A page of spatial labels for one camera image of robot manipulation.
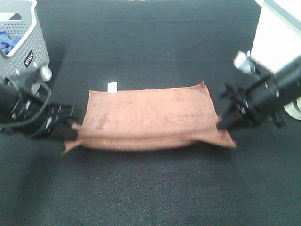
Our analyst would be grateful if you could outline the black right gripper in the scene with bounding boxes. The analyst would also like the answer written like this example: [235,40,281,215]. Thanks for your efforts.
[216,84,286,129]

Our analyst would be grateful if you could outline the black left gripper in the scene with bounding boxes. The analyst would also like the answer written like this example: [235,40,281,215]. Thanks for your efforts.
[32,104,82,141]

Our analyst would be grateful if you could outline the brown square towel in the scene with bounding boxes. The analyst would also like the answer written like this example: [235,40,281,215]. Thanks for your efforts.
[64,83,236,153]

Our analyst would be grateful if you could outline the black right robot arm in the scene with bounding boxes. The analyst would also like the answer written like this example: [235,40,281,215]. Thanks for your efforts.
[216,51,301,129]

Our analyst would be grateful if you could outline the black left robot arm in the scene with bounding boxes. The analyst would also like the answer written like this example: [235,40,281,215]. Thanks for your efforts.
[0,77,79,141]

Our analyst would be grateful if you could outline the grey perforated laundry basket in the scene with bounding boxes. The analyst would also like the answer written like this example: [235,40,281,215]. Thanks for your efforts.
[0,0,52,84]

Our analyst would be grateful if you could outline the white plastic bin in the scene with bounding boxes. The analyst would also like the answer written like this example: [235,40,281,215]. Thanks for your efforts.
[251,0,301,120]

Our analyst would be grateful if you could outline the blue cloth in basket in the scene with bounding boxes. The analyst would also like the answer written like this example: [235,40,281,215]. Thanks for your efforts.
[0,31,21,55]

